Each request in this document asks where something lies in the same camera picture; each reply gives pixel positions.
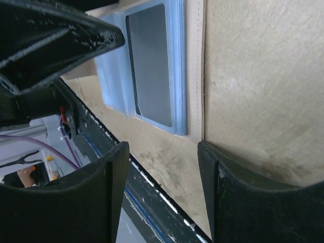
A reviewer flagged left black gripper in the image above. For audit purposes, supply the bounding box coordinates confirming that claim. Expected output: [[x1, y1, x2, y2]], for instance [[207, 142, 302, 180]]
[[1, 1, 125, 132]]

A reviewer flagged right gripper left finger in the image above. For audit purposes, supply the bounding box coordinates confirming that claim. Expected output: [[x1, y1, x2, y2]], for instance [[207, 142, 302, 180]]
[[0, 141, 130, 243]]

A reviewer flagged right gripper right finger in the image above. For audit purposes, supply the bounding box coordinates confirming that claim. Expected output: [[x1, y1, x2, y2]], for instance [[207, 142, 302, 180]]
[[197, 141, 323, 242]]

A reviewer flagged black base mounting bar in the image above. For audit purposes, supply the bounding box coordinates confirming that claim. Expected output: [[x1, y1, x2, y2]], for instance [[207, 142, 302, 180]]
[[54, 79, 210, 242]]

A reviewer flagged black pliers tool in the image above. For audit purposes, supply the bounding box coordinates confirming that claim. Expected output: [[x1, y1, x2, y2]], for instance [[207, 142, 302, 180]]
[[0, 150, 43, 168]]

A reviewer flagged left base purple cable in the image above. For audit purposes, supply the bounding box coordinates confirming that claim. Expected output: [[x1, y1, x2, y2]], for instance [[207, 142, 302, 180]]
[[0, 135, 82, 169]]

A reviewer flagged aluminium table frame rail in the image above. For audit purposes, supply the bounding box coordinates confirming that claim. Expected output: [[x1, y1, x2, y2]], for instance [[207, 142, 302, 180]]
[[1, 118, 48, 142]]

